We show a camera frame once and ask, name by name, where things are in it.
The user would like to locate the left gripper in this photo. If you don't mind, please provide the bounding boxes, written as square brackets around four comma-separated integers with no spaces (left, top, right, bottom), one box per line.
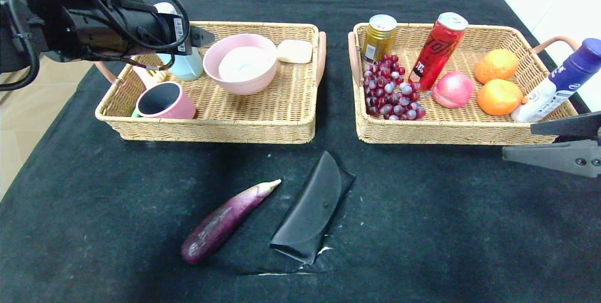
[122,8,215,56]

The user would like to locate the light blue mug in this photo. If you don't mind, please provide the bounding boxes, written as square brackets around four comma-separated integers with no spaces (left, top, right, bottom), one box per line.
[157,52,205,82]

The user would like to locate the purple eggplant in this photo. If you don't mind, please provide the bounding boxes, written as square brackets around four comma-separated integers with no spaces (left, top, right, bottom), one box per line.
[181,179,282,265]

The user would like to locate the red grape bunch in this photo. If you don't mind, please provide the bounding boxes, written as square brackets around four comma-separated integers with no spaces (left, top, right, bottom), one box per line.
[362,54,426,121]

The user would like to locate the black glasses case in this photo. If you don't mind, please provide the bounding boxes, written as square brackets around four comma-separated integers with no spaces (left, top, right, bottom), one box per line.
[269,151,356,265]

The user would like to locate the red drink can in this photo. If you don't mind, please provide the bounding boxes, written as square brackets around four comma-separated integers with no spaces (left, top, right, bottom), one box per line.
[408,12,469,91]

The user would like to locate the pink peach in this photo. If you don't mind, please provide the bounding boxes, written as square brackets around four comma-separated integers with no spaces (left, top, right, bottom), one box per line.
[431,71,475,109]

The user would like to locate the wicker basket holding tableware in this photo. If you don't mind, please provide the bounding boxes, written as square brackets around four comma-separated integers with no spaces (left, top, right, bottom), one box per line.
[95,21,327,145]

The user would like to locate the wicker basket holding food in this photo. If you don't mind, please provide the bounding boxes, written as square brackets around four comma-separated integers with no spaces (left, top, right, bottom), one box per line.
[348,23,581,147]

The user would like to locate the pink bowl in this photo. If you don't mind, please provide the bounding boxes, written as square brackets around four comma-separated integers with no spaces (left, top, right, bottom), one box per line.
[203,34,278,96]

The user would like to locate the pink cup with black inside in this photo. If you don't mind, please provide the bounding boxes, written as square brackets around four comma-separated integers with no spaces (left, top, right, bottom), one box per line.
[136,81,197,119]

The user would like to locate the white soap bar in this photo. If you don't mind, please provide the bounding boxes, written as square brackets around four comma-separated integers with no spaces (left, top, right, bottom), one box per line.
[277,39,314,64]

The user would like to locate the gold drink can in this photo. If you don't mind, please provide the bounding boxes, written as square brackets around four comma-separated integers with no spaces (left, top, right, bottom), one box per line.
[361,14,398,65]

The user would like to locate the orange fruit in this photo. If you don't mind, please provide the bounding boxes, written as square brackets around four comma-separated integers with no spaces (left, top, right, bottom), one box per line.
[477,78,523,116]
[474,49,520,85]

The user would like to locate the black tablecloth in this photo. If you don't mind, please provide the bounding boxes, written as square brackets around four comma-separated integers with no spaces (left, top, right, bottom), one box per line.
[0,0,601,303]

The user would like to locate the white bottle with blue cap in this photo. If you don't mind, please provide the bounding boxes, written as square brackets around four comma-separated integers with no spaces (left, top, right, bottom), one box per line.
[510,39,601,123]

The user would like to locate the pink handled brush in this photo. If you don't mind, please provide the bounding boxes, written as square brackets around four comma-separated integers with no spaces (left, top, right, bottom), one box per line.
[134,66,168,90]

